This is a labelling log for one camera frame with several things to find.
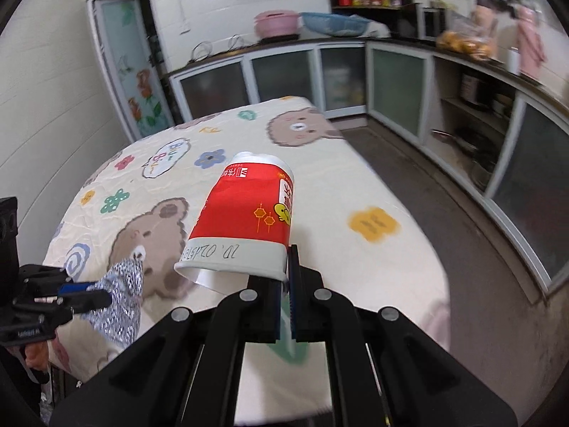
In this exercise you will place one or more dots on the flower printed glass door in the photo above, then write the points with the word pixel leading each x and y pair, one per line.
pixel 129 66

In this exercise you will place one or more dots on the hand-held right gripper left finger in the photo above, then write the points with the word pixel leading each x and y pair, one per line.
pixel 278 316

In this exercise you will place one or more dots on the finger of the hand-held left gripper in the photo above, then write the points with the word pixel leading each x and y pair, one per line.
pixel 73 288
pixel 91 301

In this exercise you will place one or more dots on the kitchen counter cabinet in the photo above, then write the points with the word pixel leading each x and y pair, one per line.
pixel 395 84

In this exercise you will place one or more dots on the blue plastic basket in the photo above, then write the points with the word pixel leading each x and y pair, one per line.
pixel 333 24

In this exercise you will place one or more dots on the small white cup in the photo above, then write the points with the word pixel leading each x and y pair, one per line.
pixel 513 60

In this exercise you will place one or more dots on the person's left hand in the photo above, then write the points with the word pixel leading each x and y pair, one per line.
pixel 38 356

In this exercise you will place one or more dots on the bear printed tablecloth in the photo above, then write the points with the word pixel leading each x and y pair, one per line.
pixel 338 187

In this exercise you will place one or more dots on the bag of bread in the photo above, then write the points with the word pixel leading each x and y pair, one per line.
pixel 466 40

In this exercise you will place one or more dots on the small appliance in cabinet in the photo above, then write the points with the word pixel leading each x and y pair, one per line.
pixel 473 91

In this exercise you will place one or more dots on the dark wooden spice shelf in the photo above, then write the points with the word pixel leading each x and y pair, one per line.
pixel 329 18

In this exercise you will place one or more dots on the silver mesh cloth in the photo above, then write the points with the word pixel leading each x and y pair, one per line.
pixel 120 284

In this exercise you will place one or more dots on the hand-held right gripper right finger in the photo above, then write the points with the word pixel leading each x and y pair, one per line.
pixel 294 316

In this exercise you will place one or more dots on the pink pot with lid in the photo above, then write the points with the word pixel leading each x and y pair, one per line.
pixel 276 24

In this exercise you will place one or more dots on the pink thermos jug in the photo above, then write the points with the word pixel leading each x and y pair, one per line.
pixel 529 44

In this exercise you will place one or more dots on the red paper cup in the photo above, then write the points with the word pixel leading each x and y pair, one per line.
pixel 249 213

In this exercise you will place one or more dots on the row of seasoning bottles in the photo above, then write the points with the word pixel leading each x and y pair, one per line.
pixel 371 0

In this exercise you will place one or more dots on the dark frying pan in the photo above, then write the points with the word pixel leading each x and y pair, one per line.
pixel 466 144

